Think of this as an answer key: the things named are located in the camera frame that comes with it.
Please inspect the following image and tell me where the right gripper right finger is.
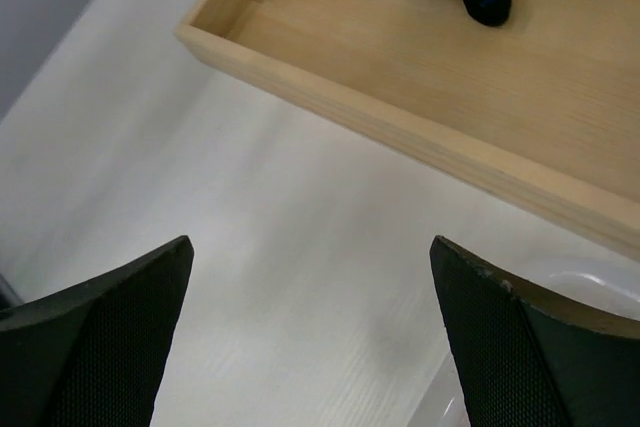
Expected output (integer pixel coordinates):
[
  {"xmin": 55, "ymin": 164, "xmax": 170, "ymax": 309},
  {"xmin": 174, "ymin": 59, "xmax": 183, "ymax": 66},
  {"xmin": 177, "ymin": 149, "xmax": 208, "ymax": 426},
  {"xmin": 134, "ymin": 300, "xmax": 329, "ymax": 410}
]
[{"xmin": 430, "ymin": 236, "xmax": 639, "ymax": 426}]

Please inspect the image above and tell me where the white plastic basket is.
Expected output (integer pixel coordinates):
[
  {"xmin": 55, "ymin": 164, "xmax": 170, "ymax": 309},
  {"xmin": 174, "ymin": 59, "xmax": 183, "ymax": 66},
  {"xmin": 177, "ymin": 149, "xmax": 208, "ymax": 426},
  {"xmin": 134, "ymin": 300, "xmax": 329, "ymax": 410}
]
[{"xmin": 408, "ymin": 264, "xmax": 639, "ymax": 426}]

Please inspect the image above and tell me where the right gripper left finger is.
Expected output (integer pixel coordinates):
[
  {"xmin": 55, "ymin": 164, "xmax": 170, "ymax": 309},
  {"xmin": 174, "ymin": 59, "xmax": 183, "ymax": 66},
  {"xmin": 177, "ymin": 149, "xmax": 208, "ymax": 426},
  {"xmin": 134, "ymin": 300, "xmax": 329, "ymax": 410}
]
[{"xmin": 1, "ymin": 236, "xmax": 194, "ymax": 426}]

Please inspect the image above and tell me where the wooden clothes rack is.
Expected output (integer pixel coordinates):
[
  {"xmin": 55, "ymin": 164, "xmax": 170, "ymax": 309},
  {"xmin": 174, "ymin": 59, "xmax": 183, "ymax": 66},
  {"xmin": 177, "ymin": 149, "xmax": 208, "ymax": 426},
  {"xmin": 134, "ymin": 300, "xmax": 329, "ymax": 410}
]
[{"xmin": 175, "ymin": 0, "xmax": 639, "ymax": 259}]

